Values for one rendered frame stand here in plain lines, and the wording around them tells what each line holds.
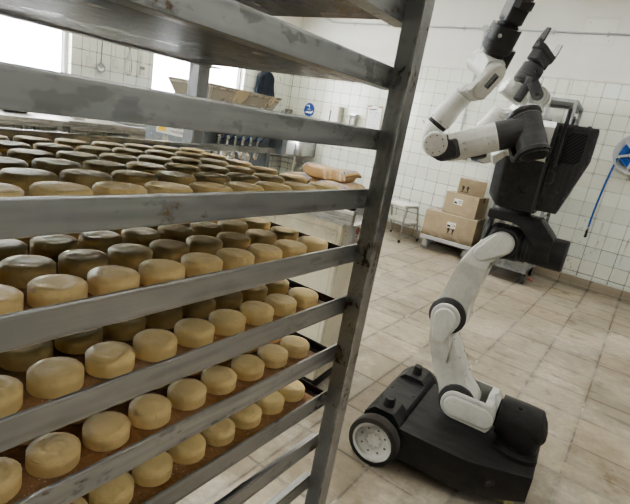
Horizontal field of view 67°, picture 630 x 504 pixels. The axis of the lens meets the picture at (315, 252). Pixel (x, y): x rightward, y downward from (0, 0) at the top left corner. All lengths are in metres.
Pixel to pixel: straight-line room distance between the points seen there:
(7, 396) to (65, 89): 0.27
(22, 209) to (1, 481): 0.27
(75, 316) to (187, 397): 0.24
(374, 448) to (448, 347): 0.49
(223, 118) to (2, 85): 0.19
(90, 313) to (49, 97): 0.18
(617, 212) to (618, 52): 1.59
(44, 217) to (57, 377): 0.18
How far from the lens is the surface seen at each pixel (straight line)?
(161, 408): 0.63
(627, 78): 5.89
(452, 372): 2.01
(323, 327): 2.17
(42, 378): 0.53
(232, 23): 0.50
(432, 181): 6.24
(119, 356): 0.56
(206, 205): 0.50
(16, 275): 0.53
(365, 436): 2.00
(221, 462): 0.71
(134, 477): 0.70
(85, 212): 0.42
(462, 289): 1.89
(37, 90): 0.40
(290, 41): 0.56
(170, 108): 0.45
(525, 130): 1.59
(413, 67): 0.74
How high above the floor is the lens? 1.25
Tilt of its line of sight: 15 degrees down
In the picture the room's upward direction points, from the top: 10 degrees clockwise
